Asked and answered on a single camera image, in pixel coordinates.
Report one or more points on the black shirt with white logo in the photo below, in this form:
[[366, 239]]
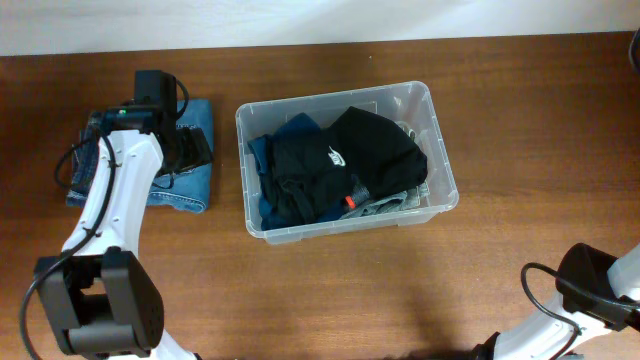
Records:
[[307, 176]]

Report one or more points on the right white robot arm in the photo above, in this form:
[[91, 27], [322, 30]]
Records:
[[595, 294]]

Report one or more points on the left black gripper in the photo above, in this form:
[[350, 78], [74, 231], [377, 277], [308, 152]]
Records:
[[191, 149]]

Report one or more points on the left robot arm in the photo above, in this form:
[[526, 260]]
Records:
[[98, 299]]

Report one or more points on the black garment with red band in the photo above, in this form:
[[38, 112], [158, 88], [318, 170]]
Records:
[[379, 153]]

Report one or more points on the clear plastic storage bin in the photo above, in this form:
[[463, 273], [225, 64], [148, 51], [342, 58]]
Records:
[[409, 103]]

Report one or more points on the blue denim jeans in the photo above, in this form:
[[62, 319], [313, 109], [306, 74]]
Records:
[[187, 191]]

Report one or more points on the light wash jeans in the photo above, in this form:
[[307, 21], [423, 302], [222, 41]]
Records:
[[360, 204]]

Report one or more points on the dark blue shirt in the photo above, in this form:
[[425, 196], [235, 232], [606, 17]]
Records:
[[270, 220]]

